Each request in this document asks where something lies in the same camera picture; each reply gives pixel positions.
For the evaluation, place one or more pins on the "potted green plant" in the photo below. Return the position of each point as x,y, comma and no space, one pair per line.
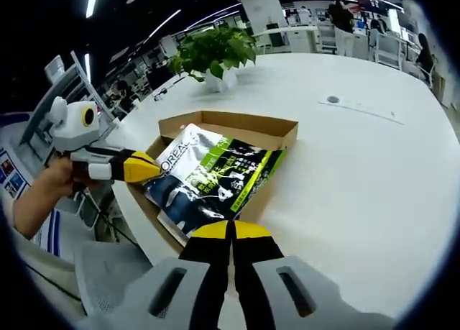
215,49

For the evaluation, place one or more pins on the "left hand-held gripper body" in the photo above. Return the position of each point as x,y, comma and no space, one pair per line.
73,128

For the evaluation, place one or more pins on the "white silver soft packet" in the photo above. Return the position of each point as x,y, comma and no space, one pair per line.
187,150

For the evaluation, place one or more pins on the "brown cardboard shoe box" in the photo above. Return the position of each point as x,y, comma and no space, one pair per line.
251,128

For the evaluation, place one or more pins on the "small black white stand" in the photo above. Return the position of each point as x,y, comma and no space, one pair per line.
160,95

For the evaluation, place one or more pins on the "grey mesh office chair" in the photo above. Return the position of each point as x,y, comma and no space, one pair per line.
108,272

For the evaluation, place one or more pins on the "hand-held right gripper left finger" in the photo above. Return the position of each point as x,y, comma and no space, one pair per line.
212,272

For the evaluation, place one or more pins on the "blue wall poster board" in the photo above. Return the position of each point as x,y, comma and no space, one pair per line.
10,175

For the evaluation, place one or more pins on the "person's left hand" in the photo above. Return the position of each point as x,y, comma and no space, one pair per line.
59,179

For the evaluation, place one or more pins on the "black green soft packet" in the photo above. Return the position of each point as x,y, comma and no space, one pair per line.
223,179

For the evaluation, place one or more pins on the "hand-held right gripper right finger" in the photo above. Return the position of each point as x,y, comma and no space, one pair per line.
255,272

